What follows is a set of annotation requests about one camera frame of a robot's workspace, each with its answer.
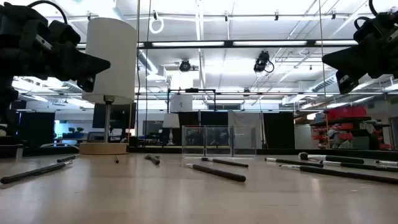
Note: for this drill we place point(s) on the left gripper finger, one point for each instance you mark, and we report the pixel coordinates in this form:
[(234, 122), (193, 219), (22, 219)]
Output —
[(84, 67)]

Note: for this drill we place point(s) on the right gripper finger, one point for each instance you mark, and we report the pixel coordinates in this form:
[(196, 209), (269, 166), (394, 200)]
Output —
[(351, 60)]

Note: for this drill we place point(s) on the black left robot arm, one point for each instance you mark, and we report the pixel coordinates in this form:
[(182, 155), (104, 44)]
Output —
[(7, 46)]

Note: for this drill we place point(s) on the shelf with red bins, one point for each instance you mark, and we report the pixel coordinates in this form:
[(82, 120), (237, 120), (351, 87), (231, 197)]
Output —
[(346, 112)]

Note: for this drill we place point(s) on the black partition panel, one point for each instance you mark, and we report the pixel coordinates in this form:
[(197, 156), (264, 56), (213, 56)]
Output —
[(37, 129), (280, 130)]

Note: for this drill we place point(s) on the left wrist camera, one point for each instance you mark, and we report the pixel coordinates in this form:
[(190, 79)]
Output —
[(63, 32)]

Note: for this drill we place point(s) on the clear acrylic organizer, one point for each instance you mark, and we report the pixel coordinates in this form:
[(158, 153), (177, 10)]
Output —
[(231, 143)]

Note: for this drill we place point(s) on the black fan makeup brush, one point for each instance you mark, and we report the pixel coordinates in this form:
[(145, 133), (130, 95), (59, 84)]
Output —
[(155, 160)]

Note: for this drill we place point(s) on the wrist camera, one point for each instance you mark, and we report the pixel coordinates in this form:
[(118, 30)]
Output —
[(63, 32), (374, 26)]

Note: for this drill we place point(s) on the grey backdrop cloth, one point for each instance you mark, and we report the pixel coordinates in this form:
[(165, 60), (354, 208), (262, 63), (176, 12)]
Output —
[(245, 119)]

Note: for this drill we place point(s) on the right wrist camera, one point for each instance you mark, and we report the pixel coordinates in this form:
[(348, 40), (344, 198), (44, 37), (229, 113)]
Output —
[(374, 26)]

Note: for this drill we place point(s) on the black monitor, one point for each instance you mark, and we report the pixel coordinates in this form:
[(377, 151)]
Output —
[(121, 116)]

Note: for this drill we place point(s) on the black aluminium table frame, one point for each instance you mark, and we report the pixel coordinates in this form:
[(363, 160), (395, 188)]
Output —
[(280, 151)]

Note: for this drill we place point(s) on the black ceiling spotlight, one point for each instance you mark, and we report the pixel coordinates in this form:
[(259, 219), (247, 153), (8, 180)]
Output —
[(262, 62)]

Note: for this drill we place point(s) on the black overhead light bar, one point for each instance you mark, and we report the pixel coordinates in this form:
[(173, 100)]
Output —
[(228, 43)]

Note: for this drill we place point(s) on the white shade wooden base lamp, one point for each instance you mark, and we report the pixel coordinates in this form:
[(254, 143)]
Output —
[(110, 62)]

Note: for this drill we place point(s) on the small green plants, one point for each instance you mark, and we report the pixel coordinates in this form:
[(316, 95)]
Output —
[(80, 129)]

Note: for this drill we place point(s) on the black overhead camera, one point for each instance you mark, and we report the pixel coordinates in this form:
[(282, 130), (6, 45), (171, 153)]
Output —
[(185, 65)]

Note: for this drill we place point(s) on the small white table lamp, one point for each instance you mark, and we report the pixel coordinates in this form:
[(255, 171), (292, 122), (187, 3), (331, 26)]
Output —
[(171, 120)]

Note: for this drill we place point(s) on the white numbered sign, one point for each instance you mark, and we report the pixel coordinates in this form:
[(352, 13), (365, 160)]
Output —
[(181, 104)]

